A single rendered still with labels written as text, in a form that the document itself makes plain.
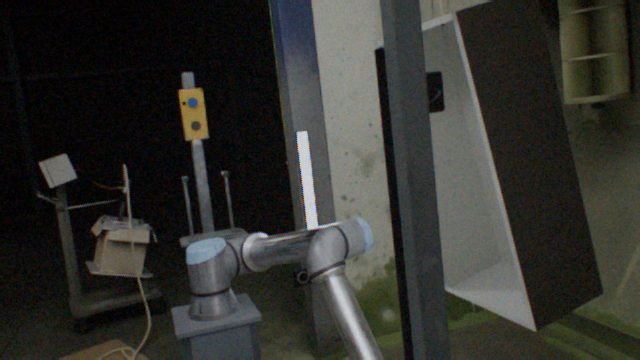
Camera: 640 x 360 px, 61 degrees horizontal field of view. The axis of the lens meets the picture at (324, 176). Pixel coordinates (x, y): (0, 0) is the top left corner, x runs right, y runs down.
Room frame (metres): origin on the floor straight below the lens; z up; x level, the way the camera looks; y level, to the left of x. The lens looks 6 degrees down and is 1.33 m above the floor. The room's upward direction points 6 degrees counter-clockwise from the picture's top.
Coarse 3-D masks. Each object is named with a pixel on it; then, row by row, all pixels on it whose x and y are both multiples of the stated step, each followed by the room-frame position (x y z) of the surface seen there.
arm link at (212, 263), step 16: (208, 240) 2.04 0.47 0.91; (224, 240) 2.03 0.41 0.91; (192, 256) 1.94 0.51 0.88; (208, 256) 1.93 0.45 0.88; (224, 256) 1.98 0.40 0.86; (192, 272) 1.95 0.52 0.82; (208, 272) 1.93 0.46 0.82; (224, 272) 1.97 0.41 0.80; (192, 288) 1.96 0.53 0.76; (208, 288) 1.93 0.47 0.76; (224, 288) 1.96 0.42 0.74
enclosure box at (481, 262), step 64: (512, 0) 1.91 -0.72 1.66; (448, 64) 2.52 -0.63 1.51; (512, 64) 1.91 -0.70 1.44; (448, 128) 2.51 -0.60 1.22; (512, 128) 1.90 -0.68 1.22; (448, 192) 2.50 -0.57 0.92; (512, 192) 1.89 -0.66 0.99; (576, 192) 2.00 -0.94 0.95; (448, 256) 2.49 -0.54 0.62; (512, 256) 1.92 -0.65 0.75; (576, 256) 1.99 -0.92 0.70; (512, 320) 2.04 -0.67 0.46
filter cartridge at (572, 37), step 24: (576, 0) 2.91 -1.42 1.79; (600, 0) 2.85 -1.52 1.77; (624, 0) 2.90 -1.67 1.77; (576, 24) 2.91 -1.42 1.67; (600, 24) 2.86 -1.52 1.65; (624, 24) 2.88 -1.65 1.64; (576, 48) 2.92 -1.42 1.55; (600, 48) 2.86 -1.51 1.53; (624, 48) 2.87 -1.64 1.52; (576, 72) 2.93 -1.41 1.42; (600, 72) 2.86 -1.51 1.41; (624, 72) 2.87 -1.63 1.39; (576, 96) 2.95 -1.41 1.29; (600, 96) 2.85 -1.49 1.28; (624, 96) 2.86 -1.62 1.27
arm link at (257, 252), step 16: (336, 224) 1.65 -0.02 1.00; (352, 224) 1.65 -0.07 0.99; (240, 240) 2.07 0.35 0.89; (256, 240) 2.02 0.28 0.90; (272, 240) 1.92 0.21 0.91; (288, 240) 1.84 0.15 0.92; (304, 240) 1.77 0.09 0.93; (352, 240) 1.61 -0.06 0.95; (368, 240) 1.66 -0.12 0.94; (240, 256) 2.02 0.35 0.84; (256, 256) 1.98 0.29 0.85; (272, 256) 1.90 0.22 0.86; (288, 256) 1.84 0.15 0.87; (304, 256) 1.78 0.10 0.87; (352, 256) 1.64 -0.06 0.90; (240, 272) 2.03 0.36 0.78; (256, 272) 2.05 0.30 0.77
